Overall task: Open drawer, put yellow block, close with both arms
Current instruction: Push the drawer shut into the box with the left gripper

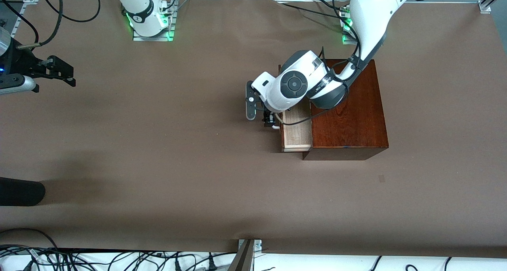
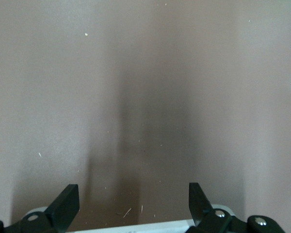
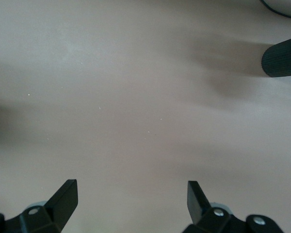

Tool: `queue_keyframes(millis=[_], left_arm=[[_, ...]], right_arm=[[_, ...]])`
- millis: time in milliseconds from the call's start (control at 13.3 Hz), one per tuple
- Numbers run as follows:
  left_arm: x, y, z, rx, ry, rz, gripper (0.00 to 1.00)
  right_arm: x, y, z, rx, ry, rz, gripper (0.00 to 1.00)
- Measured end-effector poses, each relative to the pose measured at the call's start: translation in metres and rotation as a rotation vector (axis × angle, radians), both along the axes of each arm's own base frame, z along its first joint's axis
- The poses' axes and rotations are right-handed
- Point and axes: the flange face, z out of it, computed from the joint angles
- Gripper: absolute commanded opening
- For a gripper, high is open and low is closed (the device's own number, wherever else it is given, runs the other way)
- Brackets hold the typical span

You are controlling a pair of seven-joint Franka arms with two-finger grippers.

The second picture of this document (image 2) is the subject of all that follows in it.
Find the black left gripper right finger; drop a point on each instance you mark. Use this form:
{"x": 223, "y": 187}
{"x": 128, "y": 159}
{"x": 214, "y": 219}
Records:
{"x": 200, "y": 211}

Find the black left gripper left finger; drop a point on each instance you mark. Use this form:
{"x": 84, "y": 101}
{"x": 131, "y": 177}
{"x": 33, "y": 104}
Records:
{"x": 60, "y": 208}

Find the brown table cover sheet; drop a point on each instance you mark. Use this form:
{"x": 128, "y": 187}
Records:
{"x": 63, "y": 97}

